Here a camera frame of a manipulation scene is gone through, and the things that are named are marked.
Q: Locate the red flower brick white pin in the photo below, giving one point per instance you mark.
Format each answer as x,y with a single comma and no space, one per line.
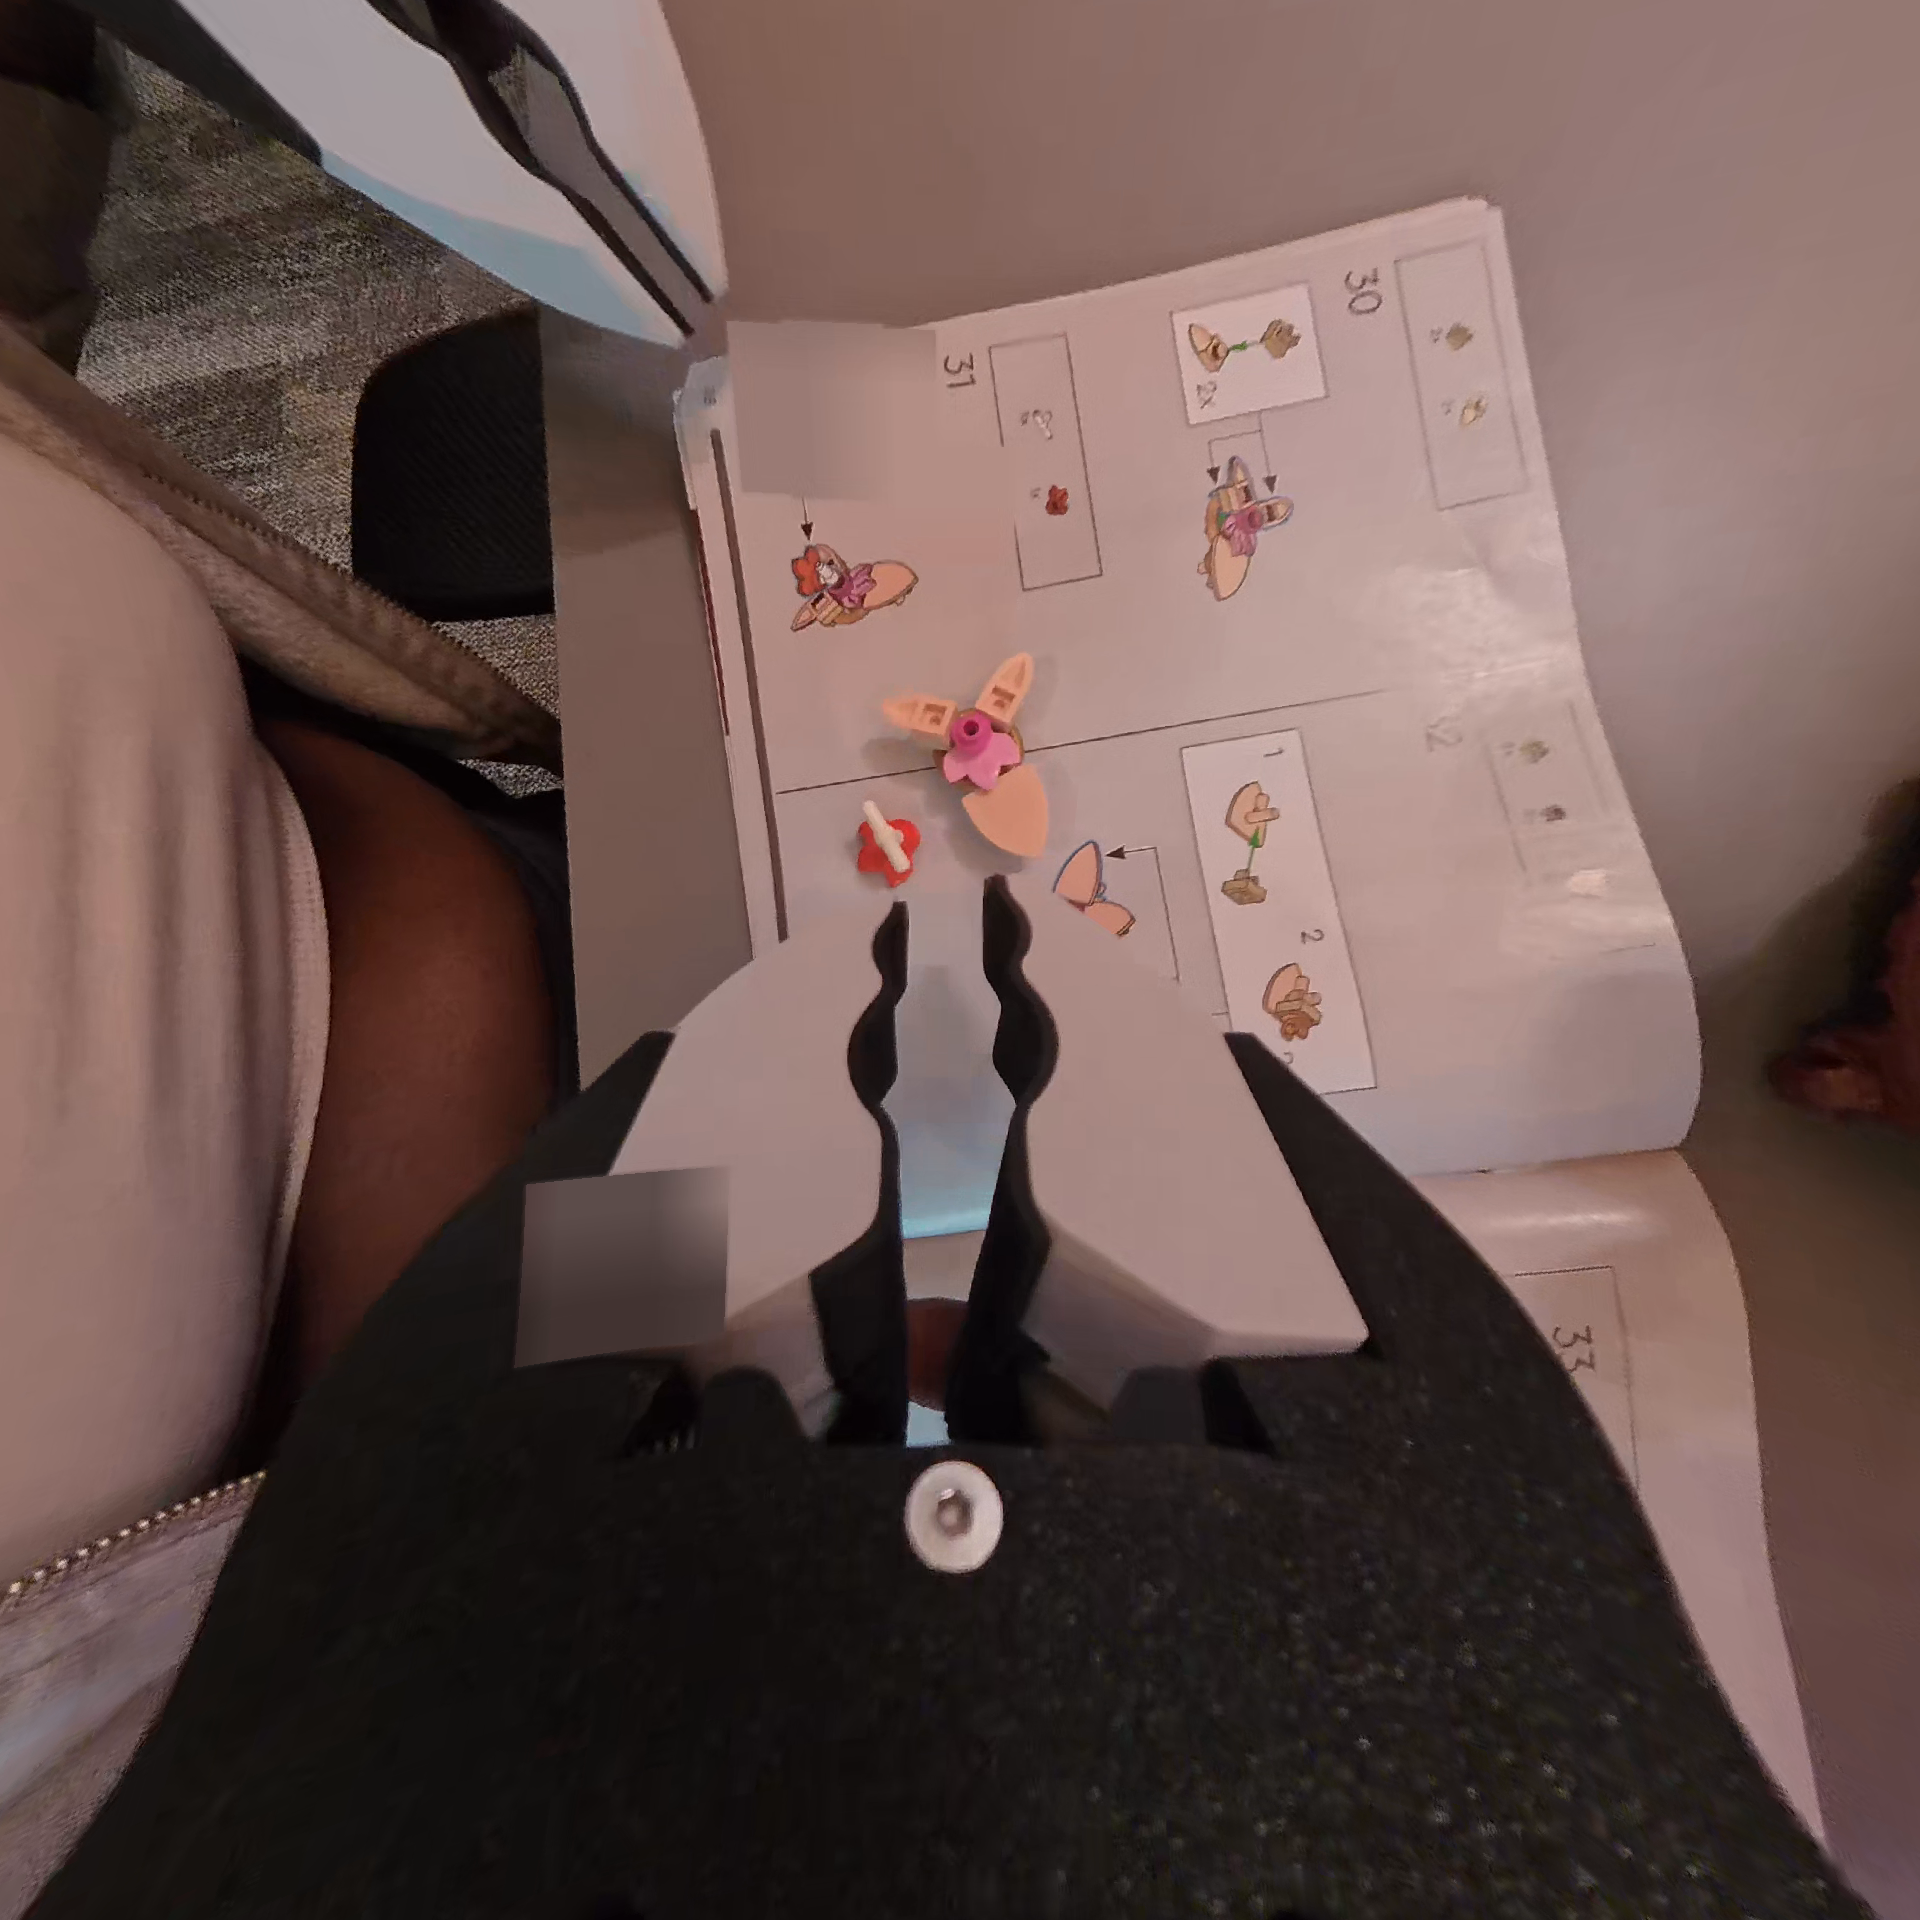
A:
879,854

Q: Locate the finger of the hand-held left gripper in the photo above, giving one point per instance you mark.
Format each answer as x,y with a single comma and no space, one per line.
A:
631,89
422,135

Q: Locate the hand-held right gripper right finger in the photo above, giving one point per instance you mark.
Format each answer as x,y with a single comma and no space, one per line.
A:
1156,1170

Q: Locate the black chair armrest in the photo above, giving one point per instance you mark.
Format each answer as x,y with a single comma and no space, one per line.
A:
451,480

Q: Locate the dark brown object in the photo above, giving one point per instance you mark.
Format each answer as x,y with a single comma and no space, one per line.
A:
1861,1034

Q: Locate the person's leg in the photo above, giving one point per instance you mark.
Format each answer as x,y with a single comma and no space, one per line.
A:
422,1019

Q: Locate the peach petal pink flower assembly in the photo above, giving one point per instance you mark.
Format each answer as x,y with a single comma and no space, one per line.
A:
1009,809

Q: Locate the brick instruction booklet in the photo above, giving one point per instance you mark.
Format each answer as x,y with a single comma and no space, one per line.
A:
1352,674

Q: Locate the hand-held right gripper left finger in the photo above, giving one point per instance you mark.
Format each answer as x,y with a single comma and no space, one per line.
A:
767,1079

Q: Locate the grey desk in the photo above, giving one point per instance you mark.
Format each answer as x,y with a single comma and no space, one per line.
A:
1051,149

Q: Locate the beige zip jacket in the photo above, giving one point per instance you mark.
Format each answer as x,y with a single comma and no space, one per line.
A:
122,899

